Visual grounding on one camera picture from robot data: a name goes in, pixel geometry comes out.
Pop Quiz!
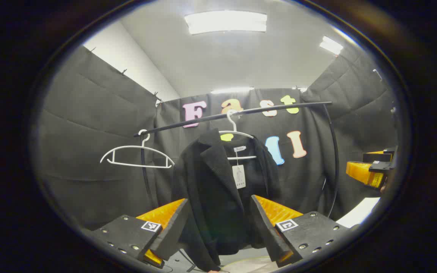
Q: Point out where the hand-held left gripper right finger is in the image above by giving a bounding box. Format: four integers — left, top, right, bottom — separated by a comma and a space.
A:
251, 195, 350, 268

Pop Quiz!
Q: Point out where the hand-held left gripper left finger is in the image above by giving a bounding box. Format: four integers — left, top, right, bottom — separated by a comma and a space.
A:
90, 198, 190, 269

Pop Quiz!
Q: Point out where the black ribbed jacket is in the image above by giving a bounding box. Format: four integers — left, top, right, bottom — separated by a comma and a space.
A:
171, 128, 281, 273

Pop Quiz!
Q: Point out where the black clothes rack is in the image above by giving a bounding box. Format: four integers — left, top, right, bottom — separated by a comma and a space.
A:
134, 101, 340, 218

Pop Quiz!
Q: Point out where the white clothes hanger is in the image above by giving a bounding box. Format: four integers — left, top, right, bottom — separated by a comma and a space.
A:
218, 109, 258, 160
100, 129, 175, 169

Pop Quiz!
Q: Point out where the white flat panel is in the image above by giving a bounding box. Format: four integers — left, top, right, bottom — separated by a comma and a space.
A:
335, 197, 381, 229

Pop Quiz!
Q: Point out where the small ceiling light panel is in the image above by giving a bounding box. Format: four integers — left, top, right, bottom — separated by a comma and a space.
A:
319, 36, 344, 55

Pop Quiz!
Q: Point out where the black backdrop cloth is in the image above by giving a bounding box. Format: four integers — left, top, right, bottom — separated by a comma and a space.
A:
36, 45, 399, 232

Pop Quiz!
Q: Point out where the ceiling light strip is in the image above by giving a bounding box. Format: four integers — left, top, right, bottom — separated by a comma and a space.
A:
211, 87, 255, 94

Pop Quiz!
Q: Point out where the large ceiling light panel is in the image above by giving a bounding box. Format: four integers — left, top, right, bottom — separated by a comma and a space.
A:
184, 11, 267, 35

